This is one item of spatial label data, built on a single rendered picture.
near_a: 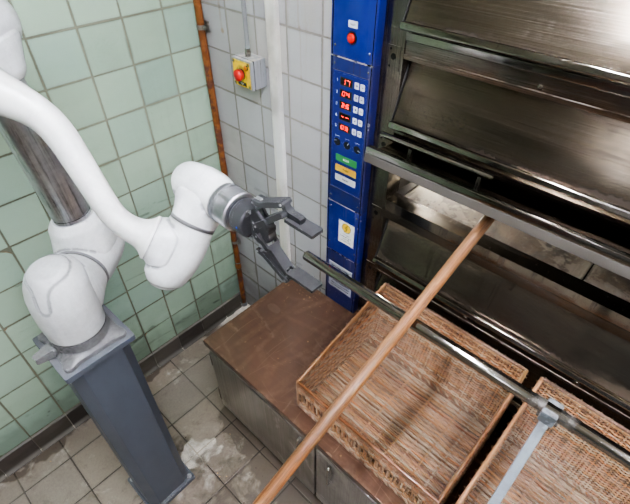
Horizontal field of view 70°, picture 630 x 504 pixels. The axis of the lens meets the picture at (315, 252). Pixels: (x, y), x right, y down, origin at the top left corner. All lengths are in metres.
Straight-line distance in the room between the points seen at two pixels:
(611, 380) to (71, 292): 1.43
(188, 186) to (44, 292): 0.47
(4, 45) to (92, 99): 0.62
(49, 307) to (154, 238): 0.39
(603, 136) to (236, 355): 1.37
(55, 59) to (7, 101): 0.69
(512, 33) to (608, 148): 0.32
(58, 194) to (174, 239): 0.43
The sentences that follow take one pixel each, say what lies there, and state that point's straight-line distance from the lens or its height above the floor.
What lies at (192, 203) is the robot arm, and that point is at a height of 1.49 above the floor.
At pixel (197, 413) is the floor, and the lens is 2.40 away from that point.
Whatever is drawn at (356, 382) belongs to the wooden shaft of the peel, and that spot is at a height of 1.12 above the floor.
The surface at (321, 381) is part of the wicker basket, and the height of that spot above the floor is 0.60.
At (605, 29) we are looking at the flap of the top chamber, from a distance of 1.11.
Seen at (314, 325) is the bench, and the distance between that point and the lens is 1.88.
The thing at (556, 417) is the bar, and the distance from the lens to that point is 1.11.
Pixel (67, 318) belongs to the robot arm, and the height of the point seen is 1.16.
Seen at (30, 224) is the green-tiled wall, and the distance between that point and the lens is 1.86.
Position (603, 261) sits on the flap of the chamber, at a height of 1.41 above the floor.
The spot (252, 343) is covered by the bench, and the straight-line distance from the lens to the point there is 1.85.
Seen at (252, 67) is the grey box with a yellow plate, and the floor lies 1.49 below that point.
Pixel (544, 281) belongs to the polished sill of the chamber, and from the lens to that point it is 1.38.
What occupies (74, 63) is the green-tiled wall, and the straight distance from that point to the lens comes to 1.74.
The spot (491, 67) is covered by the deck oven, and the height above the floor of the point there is 1.67.
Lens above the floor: 2.04
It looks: 42 degrees down
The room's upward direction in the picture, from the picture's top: straight up
